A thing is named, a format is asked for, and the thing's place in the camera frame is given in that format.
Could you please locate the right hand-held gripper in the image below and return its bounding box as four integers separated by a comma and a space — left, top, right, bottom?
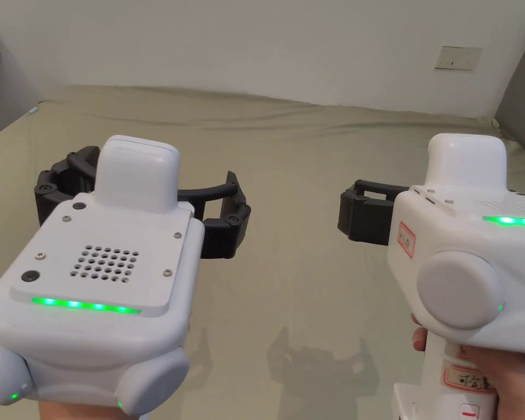
337, 133, 525, 420

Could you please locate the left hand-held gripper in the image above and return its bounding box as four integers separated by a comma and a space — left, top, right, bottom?
0, 135, 205, 415

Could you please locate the person's left hand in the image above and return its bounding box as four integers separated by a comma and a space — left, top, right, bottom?
37, 399, 129, 420

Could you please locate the person's right hand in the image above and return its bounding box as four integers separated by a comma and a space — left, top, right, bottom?
411, 314, 525, 420

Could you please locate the bed with beige sheet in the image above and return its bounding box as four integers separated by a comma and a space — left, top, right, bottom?
0, 84, 525, 420

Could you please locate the grey padded headboard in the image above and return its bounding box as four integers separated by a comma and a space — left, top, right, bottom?
493, 16, 525, 166

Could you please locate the white wall socket panel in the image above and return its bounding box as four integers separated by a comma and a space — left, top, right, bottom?
434, 44, 483, 71

